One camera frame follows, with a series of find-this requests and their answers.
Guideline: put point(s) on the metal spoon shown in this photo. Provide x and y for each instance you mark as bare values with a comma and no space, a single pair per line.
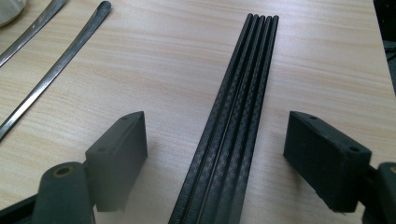
31,31
53,73

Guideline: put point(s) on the row of black chopsticks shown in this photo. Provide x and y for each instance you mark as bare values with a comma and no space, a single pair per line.
230,140

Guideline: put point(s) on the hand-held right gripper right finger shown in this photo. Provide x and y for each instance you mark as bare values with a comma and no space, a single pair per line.
327,161

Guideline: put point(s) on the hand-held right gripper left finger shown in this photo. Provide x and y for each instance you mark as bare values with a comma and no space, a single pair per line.
118,161

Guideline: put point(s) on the white cup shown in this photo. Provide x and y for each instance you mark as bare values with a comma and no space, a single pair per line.
9,9

